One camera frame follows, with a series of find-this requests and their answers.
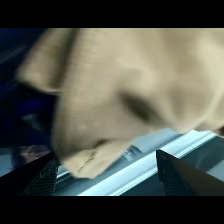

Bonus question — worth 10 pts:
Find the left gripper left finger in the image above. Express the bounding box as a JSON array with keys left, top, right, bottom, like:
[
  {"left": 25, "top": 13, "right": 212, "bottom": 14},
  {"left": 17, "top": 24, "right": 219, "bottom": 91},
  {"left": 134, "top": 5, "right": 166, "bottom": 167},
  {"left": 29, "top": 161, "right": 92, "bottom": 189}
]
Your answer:
[{"left": 0, "top": 151, "right": 61, "bottom": 197}]

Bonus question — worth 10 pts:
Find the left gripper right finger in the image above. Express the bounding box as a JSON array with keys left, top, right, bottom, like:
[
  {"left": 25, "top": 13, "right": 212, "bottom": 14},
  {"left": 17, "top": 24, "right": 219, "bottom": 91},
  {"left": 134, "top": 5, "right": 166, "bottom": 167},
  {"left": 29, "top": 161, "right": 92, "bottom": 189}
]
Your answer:
[{"left": 155, "top": 149, "right": 224, "bottom": 197}]

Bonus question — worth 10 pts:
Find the beige garment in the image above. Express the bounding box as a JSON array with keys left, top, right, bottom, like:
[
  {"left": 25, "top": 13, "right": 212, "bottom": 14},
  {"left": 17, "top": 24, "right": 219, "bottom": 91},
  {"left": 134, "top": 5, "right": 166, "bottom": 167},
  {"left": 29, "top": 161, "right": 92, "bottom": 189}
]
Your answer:
[{"left": 15, "top": 28, "right": 224, "bottom": 180}]

